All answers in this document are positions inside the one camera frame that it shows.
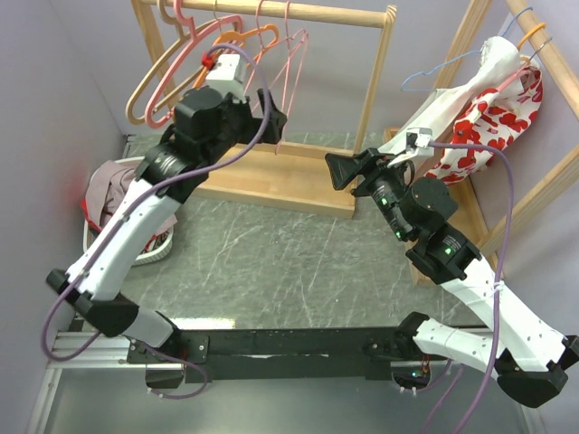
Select orange hanger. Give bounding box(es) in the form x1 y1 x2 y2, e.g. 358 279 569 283
189 15 280 89

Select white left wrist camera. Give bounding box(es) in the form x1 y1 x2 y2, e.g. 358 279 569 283
205 54 247 101

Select mauve pink top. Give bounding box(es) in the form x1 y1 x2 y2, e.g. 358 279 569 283
84 158 179 234

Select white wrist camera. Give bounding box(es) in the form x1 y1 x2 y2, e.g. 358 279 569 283
388 127 434 167
205 54 247 101

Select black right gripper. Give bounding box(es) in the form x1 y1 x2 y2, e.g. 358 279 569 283
324 146 413 241

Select blue wire hanger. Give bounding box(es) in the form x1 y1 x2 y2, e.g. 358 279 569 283
400 6 533 92

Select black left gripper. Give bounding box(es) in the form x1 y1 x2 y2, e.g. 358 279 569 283
201 88 286 168

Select wooden clothes rack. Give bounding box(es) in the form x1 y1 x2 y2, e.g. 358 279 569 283
135 1 396 219
384 1 578 296

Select red top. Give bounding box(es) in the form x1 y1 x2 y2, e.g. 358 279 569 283
81 198 108 233

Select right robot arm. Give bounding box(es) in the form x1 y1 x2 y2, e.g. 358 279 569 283
325 148 578 408

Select pink wire hanger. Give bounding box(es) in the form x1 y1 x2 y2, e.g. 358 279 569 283
273 0 310 156
255 0 291 109

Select orange hanger hook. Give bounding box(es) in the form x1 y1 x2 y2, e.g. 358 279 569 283
517 22 546 51

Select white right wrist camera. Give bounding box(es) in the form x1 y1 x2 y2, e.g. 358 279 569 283
388 127 434 167

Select white perforated plastic basket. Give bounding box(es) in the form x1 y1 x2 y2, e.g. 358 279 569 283
82 156 177 266

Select aluminium rail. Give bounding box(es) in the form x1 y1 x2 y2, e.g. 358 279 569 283
24 317 547 433

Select pink plastic hanger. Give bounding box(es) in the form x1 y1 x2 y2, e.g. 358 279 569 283
144 0 245 129

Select red floral white dress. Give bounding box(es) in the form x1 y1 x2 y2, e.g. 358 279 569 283
425 63 543 185

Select black base bar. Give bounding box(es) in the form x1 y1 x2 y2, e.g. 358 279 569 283
126 325 453 384

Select white garment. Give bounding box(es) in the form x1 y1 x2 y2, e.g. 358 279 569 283
378 36 524 156

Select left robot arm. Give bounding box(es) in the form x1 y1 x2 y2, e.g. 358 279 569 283
46 86 287 363

